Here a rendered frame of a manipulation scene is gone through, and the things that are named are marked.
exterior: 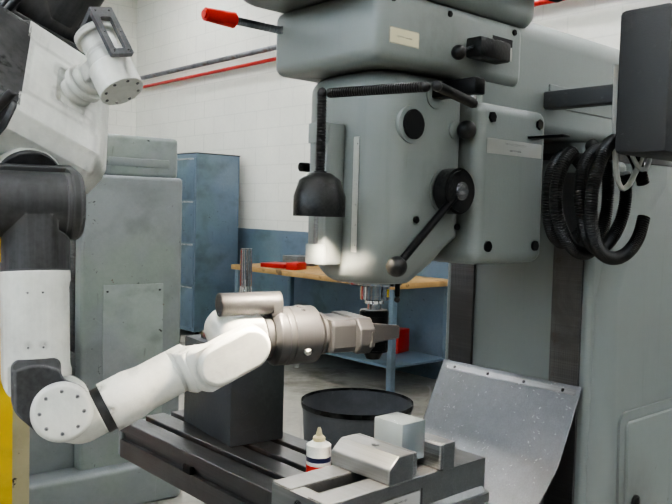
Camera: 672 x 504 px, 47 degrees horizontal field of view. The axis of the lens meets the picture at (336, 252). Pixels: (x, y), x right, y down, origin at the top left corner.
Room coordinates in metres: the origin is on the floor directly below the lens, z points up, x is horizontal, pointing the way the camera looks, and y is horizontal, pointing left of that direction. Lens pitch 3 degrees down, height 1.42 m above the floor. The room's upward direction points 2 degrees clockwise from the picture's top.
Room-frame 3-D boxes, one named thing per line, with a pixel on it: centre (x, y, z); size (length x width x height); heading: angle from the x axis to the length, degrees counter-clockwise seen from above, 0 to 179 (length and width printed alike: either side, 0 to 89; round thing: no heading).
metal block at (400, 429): (1.19, -0.11, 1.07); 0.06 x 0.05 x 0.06; 42
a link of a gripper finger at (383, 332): (1.21, -0.08, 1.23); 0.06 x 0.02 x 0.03; 117
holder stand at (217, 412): (1.60, 0.21, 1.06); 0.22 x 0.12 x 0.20; 35
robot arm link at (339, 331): (1.20, 0.02, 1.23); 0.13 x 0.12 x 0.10; 27
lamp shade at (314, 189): (1.07, 0.02, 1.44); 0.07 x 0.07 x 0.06
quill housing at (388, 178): (1.24, -0.07, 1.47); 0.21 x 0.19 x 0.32; 42
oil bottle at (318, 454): (1.25, 0.02, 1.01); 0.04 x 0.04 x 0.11
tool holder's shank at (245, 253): (1.56, 0.18, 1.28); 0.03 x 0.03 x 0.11
